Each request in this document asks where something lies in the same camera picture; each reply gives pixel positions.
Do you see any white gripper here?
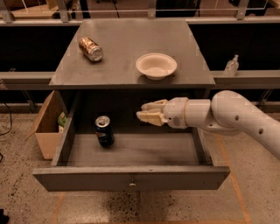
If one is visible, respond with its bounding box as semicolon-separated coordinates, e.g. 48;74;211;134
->
136;97;188;129

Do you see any blue pepsi can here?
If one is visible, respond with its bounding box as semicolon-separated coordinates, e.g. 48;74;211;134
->
94;115;115;147

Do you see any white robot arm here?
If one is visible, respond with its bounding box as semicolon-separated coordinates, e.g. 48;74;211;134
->
136;90;280;158

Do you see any grey open top drawer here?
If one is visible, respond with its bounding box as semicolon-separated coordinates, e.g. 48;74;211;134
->
32;93;231;193

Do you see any gold brown soda can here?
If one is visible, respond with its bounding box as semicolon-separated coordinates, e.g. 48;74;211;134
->
79;37;103;62

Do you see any white paper bowl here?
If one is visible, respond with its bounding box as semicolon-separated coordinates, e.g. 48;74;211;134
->
136;53;178;81

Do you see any grey cabinet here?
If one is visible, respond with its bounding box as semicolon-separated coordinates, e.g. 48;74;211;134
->
50;19;214;118

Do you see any clear sanitizer bottle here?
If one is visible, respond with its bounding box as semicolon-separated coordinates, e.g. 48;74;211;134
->
224;54;239;76

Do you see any green bag in box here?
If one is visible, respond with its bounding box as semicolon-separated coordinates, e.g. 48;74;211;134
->
58;112;67;127

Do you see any cardboard box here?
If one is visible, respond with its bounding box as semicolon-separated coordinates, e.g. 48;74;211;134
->
26;91;68;159

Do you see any black cable on floor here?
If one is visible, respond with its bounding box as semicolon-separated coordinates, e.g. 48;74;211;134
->
0;101;14;163

